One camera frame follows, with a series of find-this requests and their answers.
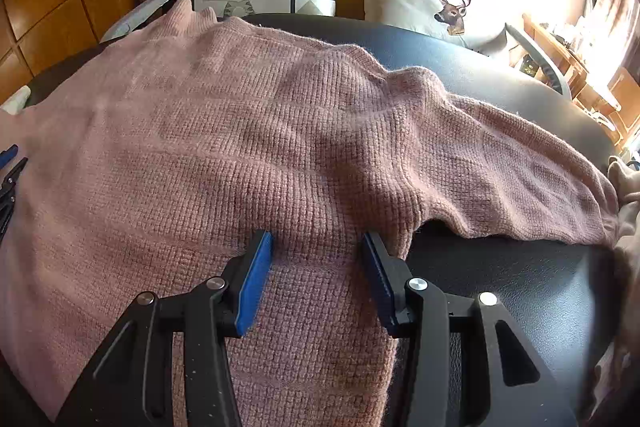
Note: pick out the beige curtain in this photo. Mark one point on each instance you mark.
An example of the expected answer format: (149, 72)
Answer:
(615, 7)

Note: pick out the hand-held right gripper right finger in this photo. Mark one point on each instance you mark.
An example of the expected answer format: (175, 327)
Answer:
(380, 282)

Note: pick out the beige sweater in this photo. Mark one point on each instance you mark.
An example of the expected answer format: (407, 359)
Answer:
(627, 227)

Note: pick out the wooden chair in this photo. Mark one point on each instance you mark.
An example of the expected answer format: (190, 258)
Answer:
(625, 102)

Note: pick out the wooden desk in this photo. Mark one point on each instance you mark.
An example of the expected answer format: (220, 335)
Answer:
(560, 52)

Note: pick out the pink knit sweater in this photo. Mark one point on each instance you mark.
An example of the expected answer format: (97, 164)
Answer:
(200, 132)

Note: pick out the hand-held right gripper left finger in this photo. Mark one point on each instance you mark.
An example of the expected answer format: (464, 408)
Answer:
(255, 282)

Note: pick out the white folded knit sweater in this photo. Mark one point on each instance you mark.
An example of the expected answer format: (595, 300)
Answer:
(12, 102)

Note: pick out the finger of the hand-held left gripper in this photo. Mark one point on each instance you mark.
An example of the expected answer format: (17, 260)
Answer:
(7, 156)
(12, 179)

